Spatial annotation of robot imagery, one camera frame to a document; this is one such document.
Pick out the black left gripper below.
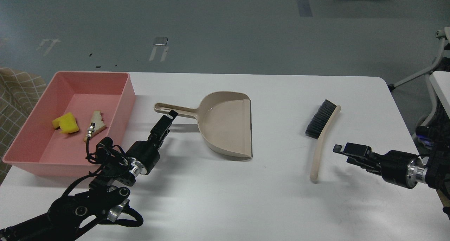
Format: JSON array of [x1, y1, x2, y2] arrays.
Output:
[[126, 110, 178, 176]]

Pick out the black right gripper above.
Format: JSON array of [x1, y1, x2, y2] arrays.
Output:
[[333, 142, 421, 189]]

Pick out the beige hand brush black bristles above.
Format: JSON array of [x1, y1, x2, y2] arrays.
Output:
[[305, 99, 341, 184]]

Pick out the beige plastic dustpan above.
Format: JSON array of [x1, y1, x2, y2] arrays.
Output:
[[153, 91, 253, 159]]

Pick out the yellow green sponge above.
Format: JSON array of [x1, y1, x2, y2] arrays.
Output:
[[51, 112, 80, 134]]

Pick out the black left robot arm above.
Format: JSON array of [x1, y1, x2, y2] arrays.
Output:
[[1, 110, 179, 241]]

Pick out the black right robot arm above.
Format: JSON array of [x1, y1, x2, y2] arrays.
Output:
[[333, 102, 450, 215]]

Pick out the pink plastic bin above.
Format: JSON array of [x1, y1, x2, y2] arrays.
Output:
[[3, 71, 136, 177]]

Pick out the white side table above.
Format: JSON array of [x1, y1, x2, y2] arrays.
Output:
[[430, 71, 450, 117]]

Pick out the beige checkered cloth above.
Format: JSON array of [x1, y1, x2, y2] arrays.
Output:
[[0, 67, 47, 185]]

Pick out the white grey chair frame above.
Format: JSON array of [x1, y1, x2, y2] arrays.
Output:
[[387, 26, 450, 92]]

